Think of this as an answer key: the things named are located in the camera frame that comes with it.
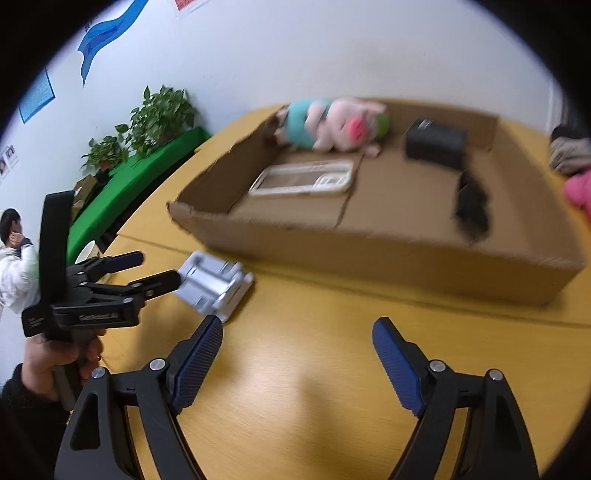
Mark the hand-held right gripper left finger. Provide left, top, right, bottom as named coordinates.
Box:
left=54, top=315, right=225, bottom=480

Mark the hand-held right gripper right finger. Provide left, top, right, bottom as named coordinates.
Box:
left=372, top=317, right=540, bottom=480

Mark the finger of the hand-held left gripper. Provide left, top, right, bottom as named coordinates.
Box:
left=91, top=270, right=182, bottom=304
left=74, top=251, right=145, bottom=278

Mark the silver phone stand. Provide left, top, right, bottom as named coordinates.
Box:
left=178, top=251, right=254, bottom=323

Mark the brown cardboard box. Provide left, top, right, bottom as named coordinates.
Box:
left=167, top=97, right=587, bottom=308

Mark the white phone case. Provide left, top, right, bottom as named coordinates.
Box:
left=249, top=159, right=355, bottom=198

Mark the black rectangular box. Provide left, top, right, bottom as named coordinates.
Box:
left=405, top=118, right=468, bottom=171

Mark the plush pig toy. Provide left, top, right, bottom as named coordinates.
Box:
left=274, top=96, right=391, bottom=155

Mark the yellow wooden desktop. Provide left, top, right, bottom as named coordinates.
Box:
left=99, top=104, right=591, bottom=480

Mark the person's left hand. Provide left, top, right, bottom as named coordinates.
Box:
left=21, top=328, right=106, bottom=394

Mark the white cup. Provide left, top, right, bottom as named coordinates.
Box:
left=76, top=240, right=100, bottom=265

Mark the small brown box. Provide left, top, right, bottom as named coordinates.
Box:
left=73, top=176, right=100, bottom=205

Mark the green cushioned bench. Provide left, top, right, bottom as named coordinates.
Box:
left=67, top=127, right=213, bottom=264

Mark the small potted green plant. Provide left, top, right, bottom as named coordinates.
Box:
left=82, top=136, right=131, bottom=174

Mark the large potted green plant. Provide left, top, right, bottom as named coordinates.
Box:
left=115, top=85, right=200, bottom=149

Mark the pink soft object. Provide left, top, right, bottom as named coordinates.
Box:
left=565, top=170, right=591, bottom=207

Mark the small wall photo sheet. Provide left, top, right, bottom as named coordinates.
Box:
left=0, top=145, right=21, bottom=182

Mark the blue framed wall poster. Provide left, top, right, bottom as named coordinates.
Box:
left=18, top=67, right=56, bottom=123

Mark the wide blue wave wall decal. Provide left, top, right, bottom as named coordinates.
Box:
left=78, top=0, right=151, bottom=87

